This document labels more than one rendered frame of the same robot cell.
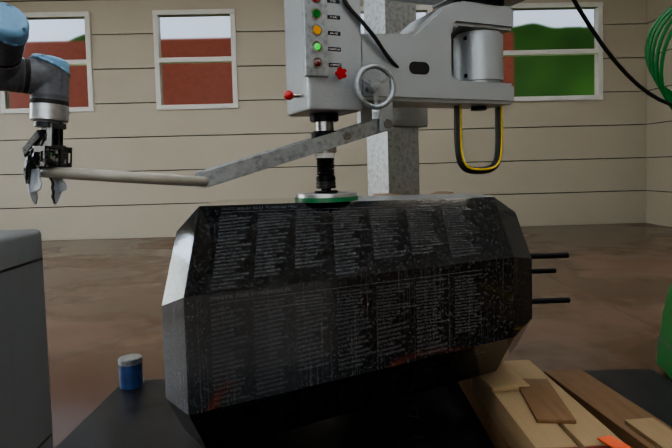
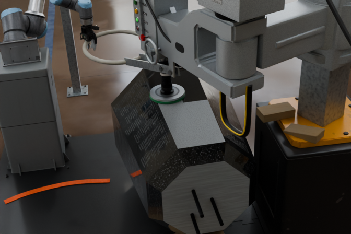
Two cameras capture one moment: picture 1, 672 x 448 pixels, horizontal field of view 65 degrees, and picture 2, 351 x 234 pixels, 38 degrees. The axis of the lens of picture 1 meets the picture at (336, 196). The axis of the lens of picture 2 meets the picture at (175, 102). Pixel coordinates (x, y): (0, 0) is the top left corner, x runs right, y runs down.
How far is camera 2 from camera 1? 338 cm
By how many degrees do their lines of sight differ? 82
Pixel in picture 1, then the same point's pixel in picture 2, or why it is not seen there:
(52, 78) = (80, 10)
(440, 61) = (189, 48)
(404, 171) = (312, 97)
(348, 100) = not seen: hidden behind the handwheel
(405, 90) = (174, 58)
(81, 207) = not seen: outside the picture
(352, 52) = (151, 26)
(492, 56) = (219, 57)
